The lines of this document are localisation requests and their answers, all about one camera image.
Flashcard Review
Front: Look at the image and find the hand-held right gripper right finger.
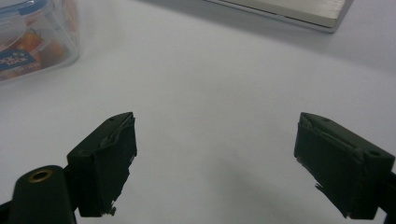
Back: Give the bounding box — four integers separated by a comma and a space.
293, 112, 396, 220

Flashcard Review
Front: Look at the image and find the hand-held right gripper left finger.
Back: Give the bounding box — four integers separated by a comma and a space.
66, 111, 138, 218

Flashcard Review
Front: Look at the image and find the clear plastic food container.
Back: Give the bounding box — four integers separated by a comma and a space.
0, 0, 80, 84

